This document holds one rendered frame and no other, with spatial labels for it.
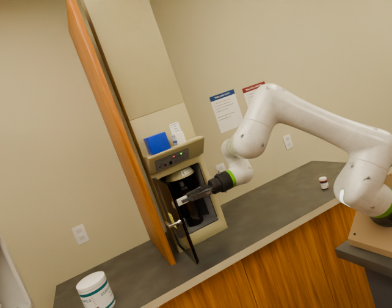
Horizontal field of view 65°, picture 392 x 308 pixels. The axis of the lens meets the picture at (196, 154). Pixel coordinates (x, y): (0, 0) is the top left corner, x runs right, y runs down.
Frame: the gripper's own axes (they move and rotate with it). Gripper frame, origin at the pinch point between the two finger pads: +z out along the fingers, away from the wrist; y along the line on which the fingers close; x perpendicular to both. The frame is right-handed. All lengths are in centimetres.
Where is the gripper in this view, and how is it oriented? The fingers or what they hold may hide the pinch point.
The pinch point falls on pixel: (180, 201)
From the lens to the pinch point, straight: 142.8
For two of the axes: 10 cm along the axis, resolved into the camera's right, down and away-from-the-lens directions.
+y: 3.6, 0.2, -9.3
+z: -8.7, 3.6, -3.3
